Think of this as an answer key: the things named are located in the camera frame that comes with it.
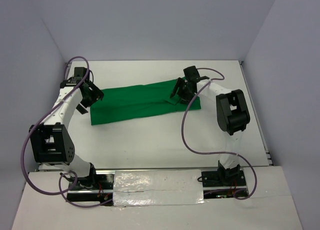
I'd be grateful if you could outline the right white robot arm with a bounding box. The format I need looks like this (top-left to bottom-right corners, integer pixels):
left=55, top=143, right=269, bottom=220
left=170, top=66, right=251, bottom=185

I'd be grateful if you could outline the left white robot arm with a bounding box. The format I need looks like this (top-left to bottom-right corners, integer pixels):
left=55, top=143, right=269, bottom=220
left=30, top=67, right=104, bottom=189

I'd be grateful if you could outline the green t-shirt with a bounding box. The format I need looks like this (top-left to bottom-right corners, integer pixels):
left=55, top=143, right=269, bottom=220
left=90, top=80, right=188, bottom=126

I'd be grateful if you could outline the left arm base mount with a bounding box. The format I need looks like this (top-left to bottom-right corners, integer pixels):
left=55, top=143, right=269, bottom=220
left=66, top=171, right=114, bottom=205

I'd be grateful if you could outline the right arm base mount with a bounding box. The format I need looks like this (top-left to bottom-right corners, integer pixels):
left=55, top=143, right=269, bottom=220
left=197, top=162, right=248, bottom=199

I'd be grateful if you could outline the aluminium table frame rail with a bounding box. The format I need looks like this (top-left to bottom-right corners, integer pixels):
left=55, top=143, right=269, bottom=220
left=238, top=61, right=274, bottom=166

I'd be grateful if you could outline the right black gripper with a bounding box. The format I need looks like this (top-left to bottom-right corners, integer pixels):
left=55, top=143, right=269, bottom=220
left=170, top=77, right=195, bottom=105

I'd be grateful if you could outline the silver tape covered panel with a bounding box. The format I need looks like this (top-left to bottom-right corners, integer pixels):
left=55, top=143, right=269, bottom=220
left=112, top=169, right=205, bottom=206

